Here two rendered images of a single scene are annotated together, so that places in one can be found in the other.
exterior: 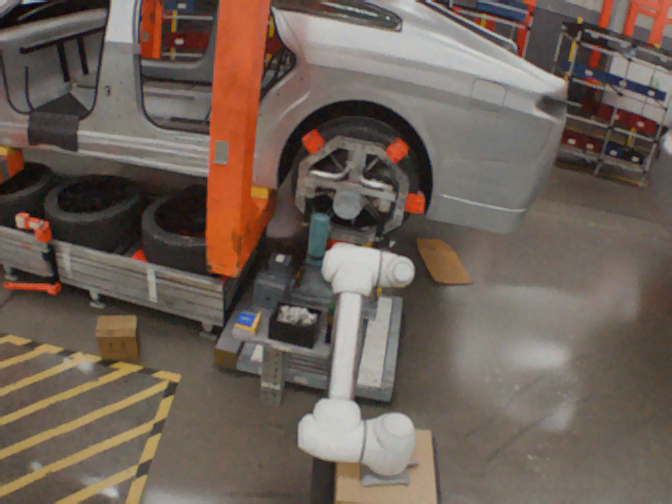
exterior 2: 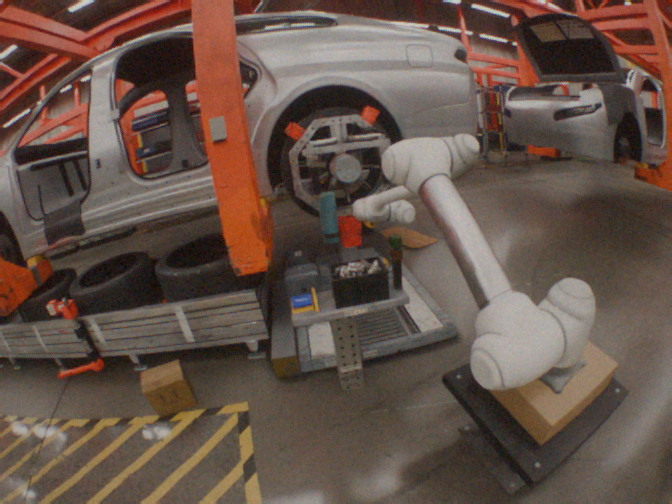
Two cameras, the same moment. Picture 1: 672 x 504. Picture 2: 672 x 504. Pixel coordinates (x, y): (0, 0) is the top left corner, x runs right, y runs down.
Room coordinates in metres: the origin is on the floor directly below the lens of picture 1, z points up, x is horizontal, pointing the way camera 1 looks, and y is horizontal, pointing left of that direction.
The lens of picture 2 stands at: (0.68, 0.38, 1.06)
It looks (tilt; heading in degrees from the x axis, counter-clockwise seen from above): 22 degrees down; 349
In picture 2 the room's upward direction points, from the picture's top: 8 degrees counter-clockwise
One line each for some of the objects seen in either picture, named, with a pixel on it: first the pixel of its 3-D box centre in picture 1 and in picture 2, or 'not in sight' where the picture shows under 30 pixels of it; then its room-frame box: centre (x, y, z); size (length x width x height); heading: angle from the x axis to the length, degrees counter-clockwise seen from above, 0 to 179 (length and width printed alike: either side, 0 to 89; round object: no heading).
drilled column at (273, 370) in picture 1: (273, 368); (346, 348); (1.69, 0.20, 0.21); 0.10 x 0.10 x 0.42; 86
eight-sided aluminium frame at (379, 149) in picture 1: (351, 191); (342, 166); (2.34, -0.03, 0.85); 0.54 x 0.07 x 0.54; 86
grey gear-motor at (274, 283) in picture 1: (277, 285); (303, 283); (2.28, 0.29, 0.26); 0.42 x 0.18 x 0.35; 176
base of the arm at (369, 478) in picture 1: (389, 462); (558, 354); (1.08, -0.31, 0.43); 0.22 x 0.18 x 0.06; 100
